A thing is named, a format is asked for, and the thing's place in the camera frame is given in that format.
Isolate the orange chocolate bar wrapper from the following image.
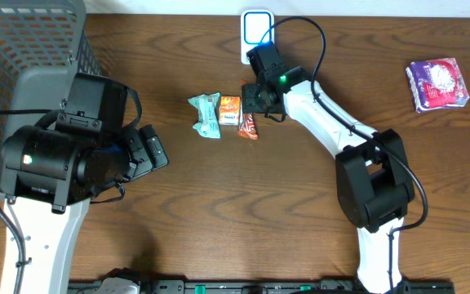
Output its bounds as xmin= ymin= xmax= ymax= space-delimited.
xmin=237 ymin=96 xmax=259 ymax=140

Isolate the red purple rice packet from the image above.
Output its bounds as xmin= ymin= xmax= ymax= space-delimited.
xmin=406 ymin=58 xmax=470 ymax=113

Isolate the small orange box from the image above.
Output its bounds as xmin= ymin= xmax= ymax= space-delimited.
xmin=219 ymin=96 xmax=241 ymax=126

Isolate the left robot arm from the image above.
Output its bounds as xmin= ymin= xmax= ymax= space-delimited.
xmin=0 ymin=125 xmax=169 ymax=293

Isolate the grey plastic mesh basket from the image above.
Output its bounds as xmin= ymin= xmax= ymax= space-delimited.
xmin=0 ymin=0 xmax=101 ymax=199

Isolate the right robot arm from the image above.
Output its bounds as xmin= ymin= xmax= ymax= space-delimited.
xmin=241 ymin=67 xmax=415 ymax=293

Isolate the teal snack packet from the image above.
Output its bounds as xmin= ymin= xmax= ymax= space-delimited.
xmin=188 ymin=92 xmax=221 ymax=139

